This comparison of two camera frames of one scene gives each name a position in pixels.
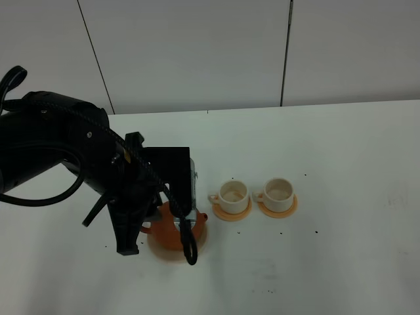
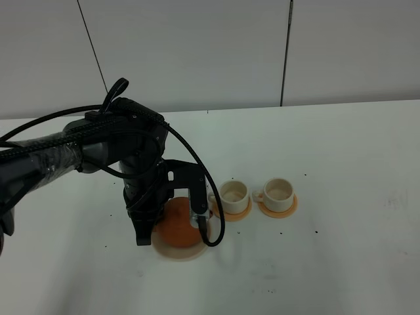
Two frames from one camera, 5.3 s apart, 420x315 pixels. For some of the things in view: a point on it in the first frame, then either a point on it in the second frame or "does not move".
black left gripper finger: (128, 216) → (144, 222)
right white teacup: (277, 195) does not move
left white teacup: (233, 197) does not move
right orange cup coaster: (279, 214) does not move
